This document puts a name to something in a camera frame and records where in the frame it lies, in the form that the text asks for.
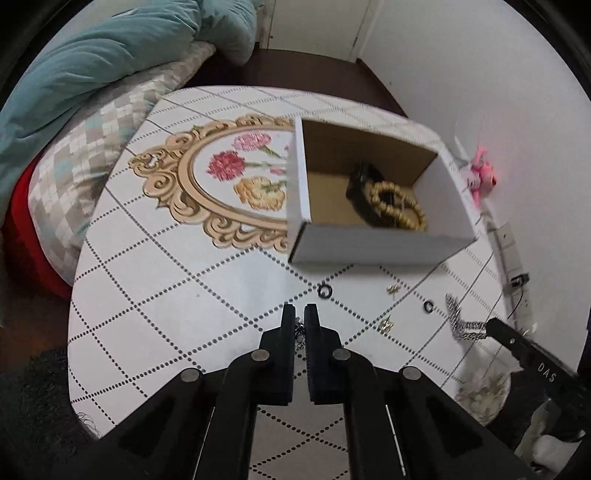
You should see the floral printed tablecloth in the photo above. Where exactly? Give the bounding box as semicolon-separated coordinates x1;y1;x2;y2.
67;85;523;480

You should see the black bracelet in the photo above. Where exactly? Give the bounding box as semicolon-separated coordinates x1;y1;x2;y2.
346;161;394;228

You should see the white cloth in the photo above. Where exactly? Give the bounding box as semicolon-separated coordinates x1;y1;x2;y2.
516;401;588;464

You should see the red cushion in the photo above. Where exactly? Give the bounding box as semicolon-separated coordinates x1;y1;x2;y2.
0;161;75;301

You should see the checkered pillow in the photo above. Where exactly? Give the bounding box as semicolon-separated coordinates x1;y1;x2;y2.
27;41;219;278

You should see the teal blanket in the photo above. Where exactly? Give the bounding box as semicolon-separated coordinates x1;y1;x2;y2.
0;0;259;197

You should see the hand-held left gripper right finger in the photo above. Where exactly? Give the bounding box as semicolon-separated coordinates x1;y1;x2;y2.
303;302;541;480

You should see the white door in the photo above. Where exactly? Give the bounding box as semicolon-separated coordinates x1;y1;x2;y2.
259;0;371;62

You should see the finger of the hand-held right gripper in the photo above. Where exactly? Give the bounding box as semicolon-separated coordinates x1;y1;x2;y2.
485;318;566;393

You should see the pink plush toy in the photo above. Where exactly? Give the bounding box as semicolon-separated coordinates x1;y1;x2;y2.
465;142;500;209

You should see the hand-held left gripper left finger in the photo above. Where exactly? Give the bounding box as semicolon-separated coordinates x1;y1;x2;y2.
53;304;298;480

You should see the thick silver chain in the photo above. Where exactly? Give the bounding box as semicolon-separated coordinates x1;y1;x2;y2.
444;293;491;343

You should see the white power strip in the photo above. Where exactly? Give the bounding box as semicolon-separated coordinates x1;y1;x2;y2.
490;223;531;289

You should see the gold bead bracelet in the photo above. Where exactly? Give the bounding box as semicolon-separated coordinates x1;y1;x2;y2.
368;181;428;232

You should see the dark shaggy rug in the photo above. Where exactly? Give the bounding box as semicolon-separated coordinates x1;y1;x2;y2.
0;345;103;480

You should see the white cardboard box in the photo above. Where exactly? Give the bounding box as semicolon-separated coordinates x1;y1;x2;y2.
287;116;477;267

